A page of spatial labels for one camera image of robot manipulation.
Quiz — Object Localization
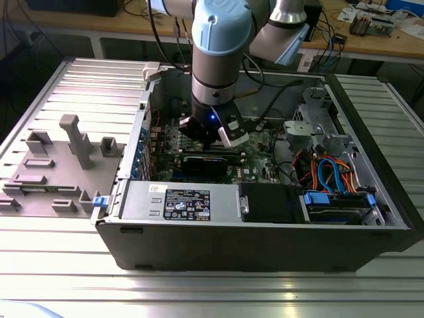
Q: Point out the blue box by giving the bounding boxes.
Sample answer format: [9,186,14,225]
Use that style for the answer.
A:
[386,0,424,11]

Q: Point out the orange wire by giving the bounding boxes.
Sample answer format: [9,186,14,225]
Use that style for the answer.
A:
[333,160,359,195]

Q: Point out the green motherboard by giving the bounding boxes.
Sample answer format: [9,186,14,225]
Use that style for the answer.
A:
[148,114,286,185]

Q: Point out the wooden desk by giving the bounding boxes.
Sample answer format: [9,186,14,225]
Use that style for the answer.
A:
[0,0,424,66]

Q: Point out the blue wire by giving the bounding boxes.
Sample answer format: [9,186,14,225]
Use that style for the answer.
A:
[316,158,343,195]

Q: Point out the blue cable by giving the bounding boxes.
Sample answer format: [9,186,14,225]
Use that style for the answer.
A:
[326,31,336,69]

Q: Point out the black tower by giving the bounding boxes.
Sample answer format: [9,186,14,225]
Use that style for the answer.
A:
[306,0,325,43]

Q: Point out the white label sheet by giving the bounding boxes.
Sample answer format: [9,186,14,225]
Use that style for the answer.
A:
[297,52,315,73]

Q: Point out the hard disk in blue carrier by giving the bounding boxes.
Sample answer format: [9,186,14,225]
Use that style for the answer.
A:
[299,190,378,227]

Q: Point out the black PC case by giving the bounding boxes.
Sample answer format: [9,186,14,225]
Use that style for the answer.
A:
[89,62,424,273]

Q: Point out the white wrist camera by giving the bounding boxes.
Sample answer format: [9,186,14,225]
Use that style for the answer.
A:
[216,105,250,149]

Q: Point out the metal CPU cooler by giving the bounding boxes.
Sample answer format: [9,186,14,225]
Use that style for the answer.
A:
[350,15,372,36]

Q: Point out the grey case latch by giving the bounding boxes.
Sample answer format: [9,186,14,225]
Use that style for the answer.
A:
[141,61,162,83]

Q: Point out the black box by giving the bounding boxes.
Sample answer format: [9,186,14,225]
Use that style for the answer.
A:
[25,0,120,18]

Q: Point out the silver drive cage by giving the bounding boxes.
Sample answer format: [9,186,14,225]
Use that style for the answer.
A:
[283,86,390,227]

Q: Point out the white paper sheet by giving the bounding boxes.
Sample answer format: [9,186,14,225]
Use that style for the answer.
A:
[399,18,424,40]
[337,5,358,24]

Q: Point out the black graphics card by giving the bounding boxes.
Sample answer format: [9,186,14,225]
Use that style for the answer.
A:
[180,154,230,177]

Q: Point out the black camera cable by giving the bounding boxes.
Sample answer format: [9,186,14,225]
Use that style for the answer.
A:
[256,78,303,127]

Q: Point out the red wire bundle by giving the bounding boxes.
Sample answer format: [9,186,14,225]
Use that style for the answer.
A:
[290,149,319,187]

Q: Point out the grey power supply unit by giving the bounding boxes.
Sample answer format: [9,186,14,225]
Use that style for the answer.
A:
[121,180,240,222]

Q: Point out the grey parts rack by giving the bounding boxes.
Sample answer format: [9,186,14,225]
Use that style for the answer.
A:
[0,114,129,221]

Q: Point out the grey electronic device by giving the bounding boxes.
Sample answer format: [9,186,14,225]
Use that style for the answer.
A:
[370,16,395,38]

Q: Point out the green RAM stick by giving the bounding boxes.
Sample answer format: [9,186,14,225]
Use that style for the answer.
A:
[19,186,80,193]

